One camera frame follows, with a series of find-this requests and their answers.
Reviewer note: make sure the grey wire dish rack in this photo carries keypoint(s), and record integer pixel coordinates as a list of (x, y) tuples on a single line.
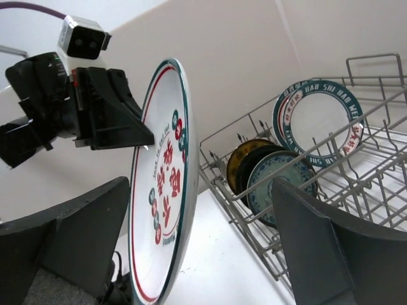
[(370, 182)]

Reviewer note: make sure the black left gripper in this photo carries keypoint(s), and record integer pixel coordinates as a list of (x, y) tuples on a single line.
[(108, 116)]

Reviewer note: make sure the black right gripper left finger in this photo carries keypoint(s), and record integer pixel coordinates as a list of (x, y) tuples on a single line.
[(72, 242)]

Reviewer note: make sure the blue floral plate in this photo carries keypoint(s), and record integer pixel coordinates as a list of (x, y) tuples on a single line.
[(261, 179)]

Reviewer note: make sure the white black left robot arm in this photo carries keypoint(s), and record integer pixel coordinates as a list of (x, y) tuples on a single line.
[(91, 105)]

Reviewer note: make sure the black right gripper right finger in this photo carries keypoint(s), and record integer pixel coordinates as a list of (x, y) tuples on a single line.
[(334, 257)]

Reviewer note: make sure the white plate red characters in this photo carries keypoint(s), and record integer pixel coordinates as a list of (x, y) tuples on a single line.
[(164, 183)]

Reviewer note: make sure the green red ring plate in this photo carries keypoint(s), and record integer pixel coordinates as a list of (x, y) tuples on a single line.
[(278, 109)]

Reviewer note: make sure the black plate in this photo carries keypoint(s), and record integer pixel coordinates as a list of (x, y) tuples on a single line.
[(250, 161)]

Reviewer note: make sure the yellow patterned plate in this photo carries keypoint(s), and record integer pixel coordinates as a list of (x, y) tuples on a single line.
[(238, 155)]

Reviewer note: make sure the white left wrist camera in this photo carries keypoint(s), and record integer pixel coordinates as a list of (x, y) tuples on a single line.
[(80, 43)]

